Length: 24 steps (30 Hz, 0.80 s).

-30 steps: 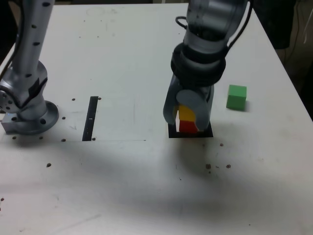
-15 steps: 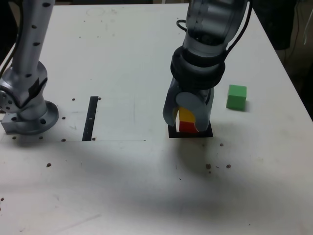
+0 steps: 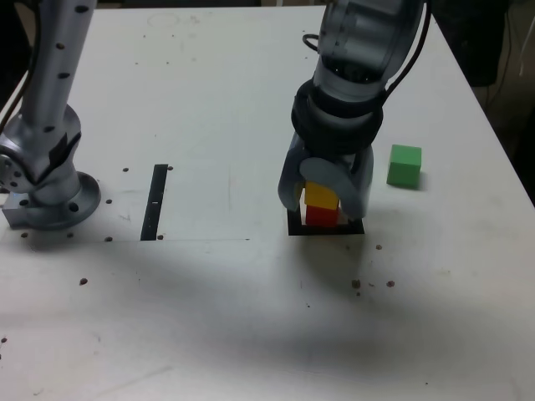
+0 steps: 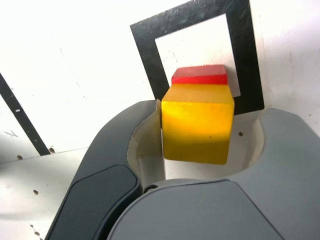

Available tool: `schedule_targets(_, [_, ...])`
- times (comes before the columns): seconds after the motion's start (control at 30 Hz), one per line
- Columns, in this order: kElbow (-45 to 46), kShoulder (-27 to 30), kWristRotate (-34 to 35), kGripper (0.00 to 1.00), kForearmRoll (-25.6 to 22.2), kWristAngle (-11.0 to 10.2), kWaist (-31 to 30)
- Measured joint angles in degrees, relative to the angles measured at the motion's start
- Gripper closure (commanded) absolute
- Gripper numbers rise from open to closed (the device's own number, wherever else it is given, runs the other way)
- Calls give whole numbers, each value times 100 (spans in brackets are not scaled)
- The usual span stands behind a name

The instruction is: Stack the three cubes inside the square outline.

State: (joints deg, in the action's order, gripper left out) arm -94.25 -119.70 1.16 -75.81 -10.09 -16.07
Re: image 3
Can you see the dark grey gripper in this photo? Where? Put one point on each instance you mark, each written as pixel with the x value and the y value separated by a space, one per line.
pixel 340 160

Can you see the yellow cube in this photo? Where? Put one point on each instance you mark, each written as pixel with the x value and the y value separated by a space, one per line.
pixel 319 194

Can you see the red cube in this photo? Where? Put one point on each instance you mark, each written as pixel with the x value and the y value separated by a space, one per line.
pixel 322 216

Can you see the green cube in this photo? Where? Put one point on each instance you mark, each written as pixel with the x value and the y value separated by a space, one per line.
pixel 403 165

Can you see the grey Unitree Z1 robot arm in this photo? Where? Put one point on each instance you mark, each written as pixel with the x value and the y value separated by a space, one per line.
pixel 46 104

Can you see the black tape square outline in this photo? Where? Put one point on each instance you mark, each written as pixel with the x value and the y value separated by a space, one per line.
pixel 326 231

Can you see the black tape strip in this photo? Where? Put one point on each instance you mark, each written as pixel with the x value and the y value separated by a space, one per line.
pixel 153 204

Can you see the dark background object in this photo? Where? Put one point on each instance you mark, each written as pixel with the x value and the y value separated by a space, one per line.
pixel 472 37

